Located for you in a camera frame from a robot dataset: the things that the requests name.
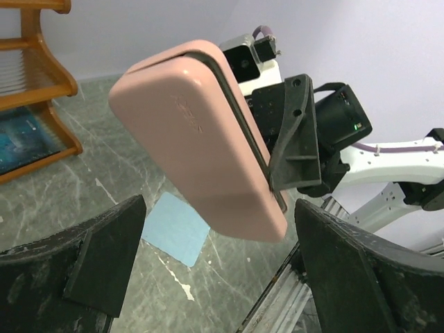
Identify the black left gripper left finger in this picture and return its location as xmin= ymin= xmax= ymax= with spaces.
xmin=1 ymin=195 xmax=146 ymax=332

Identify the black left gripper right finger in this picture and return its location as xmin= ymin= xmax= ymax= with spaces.
xmin=294 ymin=199 xmax=443 ymax=332

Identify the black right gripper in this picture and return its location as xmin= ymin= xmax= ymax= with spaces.
xmin=246 ymin=74 xmax=373 ymax=198

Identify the light blue cleaning cloth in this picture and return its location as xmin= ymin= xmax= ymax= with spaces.
xmin=142 ymin=192 xmax=210 ymax=267

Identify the blue cover book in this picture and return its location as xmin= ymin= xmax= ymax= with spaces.
xmin=1 ymin=106 xmax=65 ymax=175

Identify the wooden shelf rack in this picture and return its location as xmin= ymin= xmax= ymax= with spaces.
xmin=1 ymin=0 xmax=83 ymax=184

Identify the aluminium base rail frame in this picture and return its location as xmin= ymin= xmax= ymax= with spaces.
xmin=240 ymin=198 xmax=443 ymax=332

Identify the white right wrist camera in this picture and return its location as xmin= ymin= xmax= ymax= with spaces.
xmin=219 ymin=34 xmax=282 ymax=96

